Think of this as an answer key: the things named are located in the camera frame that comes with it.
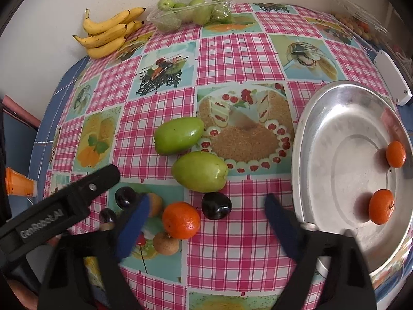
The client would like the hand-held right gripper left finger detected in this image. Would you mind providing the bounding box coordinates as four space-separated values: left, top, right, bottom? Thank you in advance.
37 194 151 310

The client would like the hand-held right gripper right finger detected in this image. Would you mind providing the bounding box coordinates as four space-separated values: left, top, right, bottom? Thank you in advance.
265 194 378 310

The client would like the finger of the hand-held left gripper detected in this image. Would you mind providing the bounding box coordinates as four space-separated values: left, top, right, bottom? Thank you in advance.
48 164 121 205

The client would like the small dark plum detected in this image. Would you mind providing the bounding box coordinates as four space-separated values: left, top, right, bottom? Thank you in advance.
115 186 138 209
99 208 118 232

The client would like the brown longan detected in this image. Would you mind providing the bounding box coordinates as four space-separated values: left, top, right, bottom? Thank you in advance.
147 193 163 218
153 232 180 256

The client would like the orange tangerine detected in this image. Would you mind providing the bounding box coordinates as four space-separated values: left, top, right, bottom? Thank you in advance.
368 189 396 225
386 140 406 169
162 202 201 240

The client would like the large dark plum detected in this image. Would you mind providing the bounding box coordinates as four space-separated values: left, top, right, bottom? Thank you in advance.
202 192 232 221

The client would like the round metal tray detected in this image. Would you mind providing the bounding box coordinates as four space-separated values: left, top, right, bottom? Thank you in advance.
291 80 413 282

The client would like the large green jujube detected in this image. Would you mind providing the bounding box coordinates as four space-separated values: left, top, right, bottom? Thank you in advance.
171 151 229 193
154 117 206 156

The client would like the yellow banana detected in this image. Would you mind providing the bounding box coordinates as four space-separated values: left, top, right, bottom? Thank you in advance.
72 24 128 49
124 21 145 38
86 37 126 59
83 8 132 35
124 7 146 23

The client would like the pink checkered printed tablecloth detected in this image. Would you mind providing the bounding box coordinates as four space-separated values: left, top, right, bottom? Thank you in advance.
45 3 413 310

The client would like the clear plastic clamshell container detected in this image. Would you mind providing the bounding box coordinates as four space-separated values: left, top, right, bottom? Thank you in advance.
146 0 233 33

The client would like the white plastic device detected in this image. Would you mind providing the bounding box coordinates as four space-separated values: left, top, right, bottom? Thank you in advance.
374 49 413 106

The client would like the pile of small green jujubes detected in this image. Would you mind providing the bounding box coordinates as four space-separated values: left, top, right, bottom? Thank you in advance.
157 0 231 26

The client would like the clear plastic box of longans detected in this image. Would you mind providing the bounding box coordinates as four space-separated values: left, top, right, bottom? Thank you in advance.
327 0 389 43

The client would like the pink rail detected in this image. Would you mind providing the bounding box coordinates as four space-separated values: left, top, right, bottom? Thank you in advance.
1 95 41 130

